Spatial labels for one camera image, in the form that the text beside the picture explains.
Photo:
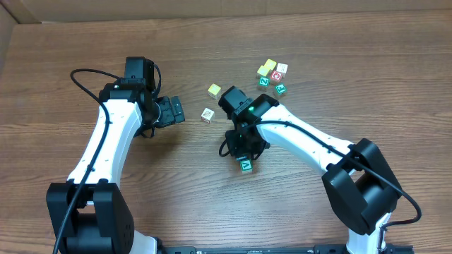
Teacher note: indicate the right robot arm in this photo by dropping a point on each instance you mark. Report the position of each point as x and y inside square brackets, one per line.
[361, 187]

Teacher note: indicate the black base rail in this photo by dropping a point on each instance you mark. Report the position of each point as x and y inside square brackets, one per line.
[319, 249]

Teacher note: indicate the green block right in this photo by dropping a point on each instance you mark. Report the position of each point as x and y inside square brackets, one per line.
[280, 90]

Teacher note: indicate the lone yellow block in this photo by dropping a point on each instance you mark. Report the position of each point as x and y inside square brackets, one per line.
[214, 91]

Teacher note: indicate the red block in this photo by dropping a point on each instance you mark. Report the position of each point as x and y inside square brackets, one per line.
[275, 77]

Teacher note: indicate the green block letter V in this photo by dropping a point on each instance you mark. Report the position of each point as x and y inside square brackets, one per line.
[246, 166]

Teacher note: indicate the yellow block upper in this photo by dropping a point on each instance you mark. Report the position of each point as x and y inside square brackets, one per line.
[270, 64]

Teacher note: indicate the white leaf block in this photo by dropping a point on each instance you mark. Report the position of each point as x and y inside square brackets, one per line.
[208, 115]

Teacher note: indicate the white block top right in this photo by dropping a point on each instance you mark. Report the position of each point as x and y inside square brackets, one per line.
[282, 68]

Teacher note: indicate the cardboard box wall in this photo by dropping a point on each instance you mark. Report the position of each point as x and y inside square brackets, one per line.
[235, 35]

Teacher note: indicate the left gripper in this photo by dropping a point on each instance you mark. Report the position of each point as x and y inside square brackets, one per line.
[169, 110]

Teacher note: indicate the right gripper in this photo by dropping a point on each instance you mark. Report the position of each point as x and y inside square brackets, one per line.
[245, 155]

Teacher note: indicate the yellow block lower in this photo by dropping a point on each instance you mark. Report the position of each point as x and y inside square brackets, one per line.
[263, 71]

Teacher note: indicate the green block letter Z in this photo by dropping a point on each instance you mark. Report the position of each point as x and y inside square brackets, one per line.
[263, 83]

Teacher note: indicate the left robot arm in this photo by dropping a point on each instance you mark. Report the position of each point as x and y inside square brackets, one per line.
[88, 212]

